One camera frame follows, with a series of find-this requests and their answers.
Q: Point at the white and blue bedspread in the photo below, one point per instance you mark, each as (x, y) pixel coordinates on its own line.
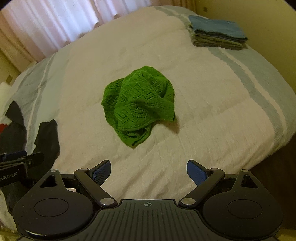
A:
(233, 108)

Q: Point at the green knitted sweater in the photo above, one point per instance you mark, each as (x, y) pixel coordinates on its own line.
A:
(132, 105)

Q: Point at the grey-green folded garment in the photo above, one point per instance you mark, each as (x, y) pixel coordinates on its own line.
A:
(203, 40)

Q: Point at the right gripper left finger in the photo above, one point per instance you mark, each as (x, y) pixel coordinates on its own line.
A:
(60, 205)

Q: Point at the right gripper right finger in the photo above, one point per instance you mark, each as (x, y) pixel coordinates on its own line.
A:
(236, 207)

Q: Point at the pink sheer curtain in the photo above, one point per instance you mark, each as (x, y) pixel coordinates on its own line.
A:
(34, 30)

